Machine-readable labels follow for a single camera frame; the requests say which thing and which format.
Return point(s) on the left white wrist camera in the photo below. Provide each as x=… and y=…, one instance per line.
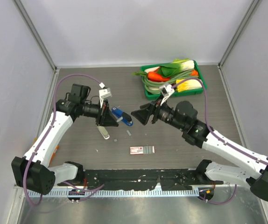
x=104, y=93

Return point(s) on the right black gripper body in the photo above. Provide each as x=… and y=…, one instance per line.
x=158, y=105

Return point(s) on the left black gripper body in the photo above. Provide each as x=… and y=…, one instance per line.
x=101, y=111

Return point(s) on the white green toy bok choy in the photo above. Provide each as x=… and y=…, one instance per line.
x=175, y=67

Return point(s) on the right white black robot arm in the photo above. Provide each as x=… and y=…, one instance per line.
x=250, y=169

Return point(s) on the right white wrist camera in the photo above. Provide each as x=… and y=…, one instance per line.
x=166, y=91

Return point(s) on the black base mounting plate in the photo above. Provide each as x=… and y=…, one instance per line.
x=142, y=179

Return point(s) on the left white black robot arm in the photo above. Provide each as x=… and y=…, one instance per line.
x=32, y=170

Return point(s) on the blue stapler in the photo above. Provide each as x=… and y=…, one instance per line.
x=122, y=116

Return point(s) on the red white staple box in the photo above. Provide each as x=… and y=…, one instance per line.
x=142, y=150

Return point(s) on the colourful snack packet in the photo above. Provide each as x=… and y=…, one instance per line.
x=53, y=155

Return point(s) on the green plastic tray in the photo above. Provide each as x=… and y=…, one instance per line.
x=176, y=93

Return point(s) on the orange toy carrot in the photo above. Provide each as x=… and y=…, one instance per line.
x=155, y=77

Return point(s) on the yellow white toy cabbage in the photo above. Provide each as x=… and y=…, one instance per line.
x=188, y=85

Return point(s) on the white beige stapler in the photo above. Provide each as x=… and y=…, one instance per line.
x=103, y=132

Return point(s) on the green toy long beans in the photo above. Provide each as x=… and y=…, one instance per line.
x=153, y=87

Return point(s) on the white toy radish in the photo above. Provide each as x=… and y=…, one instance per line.
x=154, y=69

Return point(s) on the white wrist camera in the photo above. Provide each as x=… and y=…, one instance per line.
x=104, y=93
x=166, y=91

